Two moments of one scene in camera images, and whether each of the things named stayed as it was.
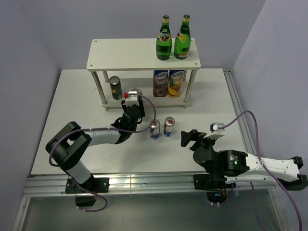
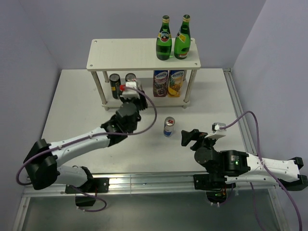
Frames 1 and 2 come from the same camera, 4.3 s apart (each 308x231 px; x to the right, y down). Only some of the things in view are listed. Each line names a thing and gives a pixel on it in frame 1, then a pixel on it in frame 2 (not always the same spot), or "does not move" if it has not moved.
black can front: x=115 y=82 does not move
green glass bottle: x=183 y=40 does not move
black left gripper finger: x=123 y=106 -> x=122 y=99
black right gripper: x=192 y=135 does not move
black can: x=139 y=92 -> x=130 y=77
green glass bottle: x=164 y=40 does not move
